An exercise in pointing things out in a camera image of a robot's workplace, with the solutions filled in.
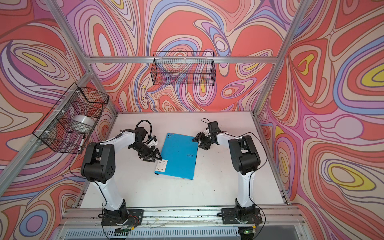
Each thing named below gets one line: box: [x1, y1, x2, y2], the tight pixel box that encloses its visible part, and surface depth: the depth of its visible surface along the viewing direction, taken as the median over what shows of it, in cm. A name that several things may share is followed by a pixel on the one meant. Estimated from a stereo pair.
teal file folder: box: [154, 133, 199, 180], surface depth 93 cm
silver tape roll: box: [67, 115, 95, 134], surface depth 74 cm
